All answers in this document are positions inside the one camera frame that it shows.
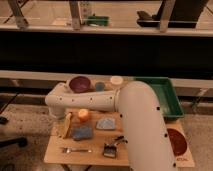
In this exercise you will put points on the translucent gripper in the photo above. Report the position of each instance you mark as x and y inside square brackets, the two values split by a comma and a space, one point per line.
[58, 124]

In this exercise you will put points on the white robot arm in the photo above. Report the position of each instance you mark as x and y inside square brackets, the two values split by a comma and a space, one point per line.
[148, 144]

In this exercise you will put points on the blue sponge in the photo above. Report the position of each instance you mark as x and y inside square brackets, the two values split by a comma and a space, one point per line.
[82, 133]

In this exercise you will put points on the orange apple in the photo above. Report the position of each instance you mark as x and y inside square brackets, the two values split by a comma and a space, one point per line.
[84, 115]

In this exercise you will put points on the silver fork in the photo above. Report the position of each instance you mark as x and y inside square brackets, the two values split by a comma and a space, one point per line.
[70, 150]

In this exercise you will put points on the purple bowl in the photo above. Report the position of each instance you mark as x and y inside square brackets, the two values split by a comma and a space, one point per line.
[80, 84]

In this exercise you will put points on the grey blue cloth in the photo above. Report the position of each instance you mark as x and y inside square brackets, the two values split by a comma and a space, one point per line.
[106, 124]

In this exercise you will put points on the blue cup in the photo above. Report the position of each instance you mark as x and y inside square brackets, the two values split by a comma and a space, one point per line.
[99, 86]

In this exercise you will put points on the black brush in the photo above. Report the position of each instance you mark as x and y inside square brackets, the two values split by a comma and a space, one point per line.
[110, 150]

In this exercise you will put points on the white cup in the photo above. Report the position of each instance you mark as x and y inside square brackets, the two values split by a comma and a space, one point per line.
[116, 82]

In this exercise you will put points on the green object on shelf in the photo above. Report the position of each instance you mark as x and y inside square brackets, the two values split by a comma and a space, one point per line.
[97, 20]

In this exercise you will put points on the green tray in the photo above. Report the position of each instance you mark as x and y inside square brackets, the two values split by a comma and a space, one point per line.
[169, 102]

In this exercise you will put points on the orange bowl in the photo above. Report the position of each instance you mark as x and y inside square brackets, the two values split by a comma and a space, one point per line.
[178, 141]

